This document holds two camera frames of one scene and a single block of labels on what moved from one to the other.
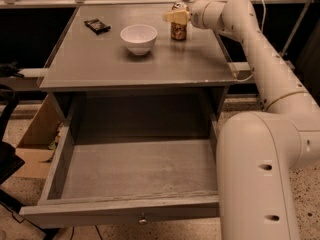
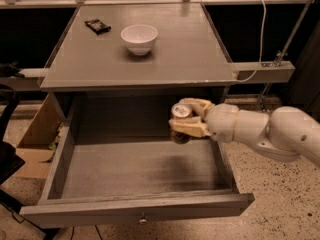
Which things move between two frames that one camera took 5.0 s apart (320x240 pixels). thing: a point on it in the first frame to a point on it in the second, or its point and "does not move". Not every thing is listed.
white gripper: (199, 15) to (221, 121)
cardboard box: (34, 153) does not move
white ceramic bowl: (140, 38) does not move
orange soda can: (178, 16) to (180, 111)
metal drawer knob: (142, 221) does not move
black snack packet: (97, 26) does not move
